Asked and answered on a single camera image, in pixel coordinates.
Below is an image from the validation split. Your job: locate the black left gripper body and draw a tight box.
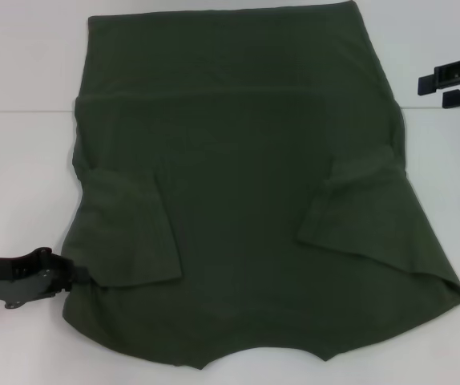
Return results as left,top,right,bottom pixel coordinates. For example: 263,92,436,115
0,257,57,310

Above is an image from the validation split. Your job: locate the dark green shirt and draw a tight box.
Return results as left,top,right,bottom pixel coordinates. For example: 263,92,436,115
59,0,460,359

